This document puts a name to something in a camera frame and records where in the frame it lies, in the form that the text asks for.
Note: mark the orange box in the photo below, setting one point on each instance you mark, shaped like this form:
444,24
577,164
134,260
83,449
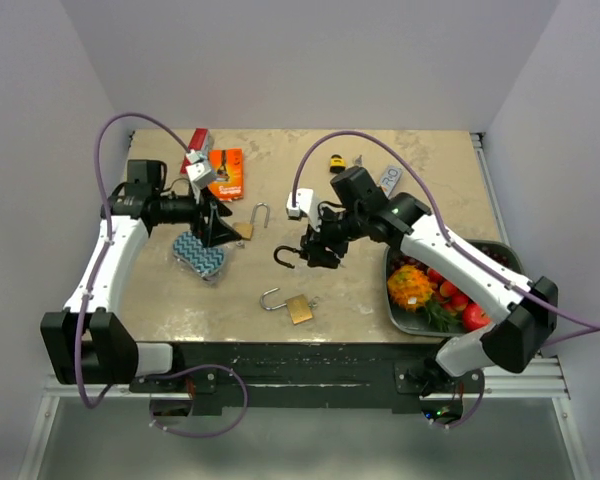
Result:
228,166

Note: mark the small brass padlock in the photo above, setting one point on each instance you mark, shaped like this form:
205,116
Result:
246,229

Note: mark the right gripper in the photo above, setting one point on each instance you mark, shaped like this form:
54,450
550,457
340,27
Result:
320,236

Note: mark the dark grapes bunch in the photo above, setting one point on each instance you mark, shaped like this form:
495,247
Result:
498,252

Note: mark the yellow padlock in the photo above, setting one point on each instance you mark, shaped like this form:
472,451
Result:
337,164

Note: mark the grey fruit tray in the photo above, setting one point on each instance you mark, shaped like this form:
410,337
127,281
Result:
432,320

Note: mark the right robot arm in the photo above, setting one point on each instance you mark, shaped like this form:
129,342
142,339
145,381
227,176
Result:
520,309

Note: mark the black mounting base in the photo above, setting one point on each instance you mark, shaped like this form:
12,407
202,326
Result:
381,376

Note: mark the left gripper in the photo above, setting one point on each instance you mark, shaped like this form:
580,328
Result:
219,232

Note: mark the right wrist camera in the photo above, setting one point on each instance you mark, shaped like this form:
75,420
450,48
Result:
303,203

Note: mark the blue zigzag pouch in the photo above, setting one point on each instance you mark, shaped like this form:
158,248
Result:
206,262

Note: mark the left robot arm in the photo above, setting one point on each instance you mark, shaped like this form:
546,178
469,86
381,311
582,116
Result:
86,341

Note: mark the red lychee cluster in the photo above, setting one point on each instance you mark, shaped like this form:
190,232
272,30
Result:
445,293

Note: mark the red apple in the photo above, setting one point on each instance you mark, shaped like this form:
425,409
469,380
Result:
474,318

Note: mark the large brass padlock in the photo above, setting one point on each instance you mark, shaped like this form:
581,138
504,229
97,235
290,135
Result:
299,307

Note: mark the red box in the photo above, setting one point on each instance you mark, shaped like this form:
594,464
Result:
201,142

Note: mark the silver toothpaste box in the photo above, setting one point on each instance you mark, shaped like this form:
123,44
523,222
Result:
389,179

